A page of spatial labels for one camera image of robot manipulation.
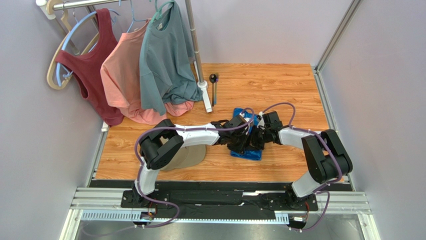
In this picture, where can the metal clothes rack pole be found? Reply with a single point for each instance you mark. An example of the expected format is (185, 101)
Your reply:
(197, 63)

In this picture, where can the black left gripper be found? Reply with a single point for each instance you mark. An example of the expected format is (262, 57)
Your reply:
(241, 148)

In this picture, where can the teal t-shirt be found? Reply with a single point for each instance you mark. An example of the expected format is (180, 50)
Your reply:
(166, 55)

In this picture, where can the wooden clothes hanger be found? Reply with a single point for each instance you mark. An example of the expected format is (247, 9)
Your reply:
(57, 10)

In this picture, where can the blue cloth napkin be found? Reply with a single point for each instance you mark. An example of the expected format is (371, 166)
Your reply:
(252, 155)

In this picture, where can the teal clothes hanger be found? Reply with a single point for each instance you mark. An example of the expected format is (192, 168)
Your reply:
(159, 9)

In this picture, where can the beige baseball cap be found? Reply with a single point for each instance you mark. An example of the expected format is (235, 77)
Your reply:
(188, 156)

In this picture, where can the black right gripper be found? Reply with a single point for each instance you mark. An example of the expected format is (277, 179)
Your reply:
(258, 135)

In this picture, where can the light blue clothes hanger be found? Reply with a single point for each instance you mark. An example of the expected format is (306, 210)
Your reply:
(58, 76)

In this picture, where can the black spoon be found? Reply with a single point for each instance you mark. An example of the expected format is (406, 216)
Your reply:
(212, 80)

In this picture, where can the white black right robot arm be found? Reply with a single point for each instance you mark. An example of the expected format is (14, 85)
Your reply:
(326, 157)

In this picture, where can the aluminium frame rail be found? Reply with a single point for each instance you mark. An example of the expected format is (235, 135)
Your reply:
(121, 204)

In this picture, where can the pink t-shirt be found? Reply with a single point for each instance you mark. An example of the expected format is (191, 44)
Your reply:
(121, 79)

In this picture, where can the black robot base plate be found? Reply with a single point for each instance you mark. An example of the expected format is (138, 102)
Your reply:
(275, 201)

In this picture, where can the maroon tank top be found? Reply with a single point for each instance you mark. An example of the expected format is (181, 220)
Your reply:
(86, 69)

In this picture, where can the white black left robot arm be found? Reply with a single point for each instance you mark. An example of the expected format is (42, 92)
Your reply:
(156, 147)

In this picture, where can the white clothes rack foot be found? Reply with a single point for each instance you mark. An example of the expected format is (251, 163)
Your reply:
(205, 96)

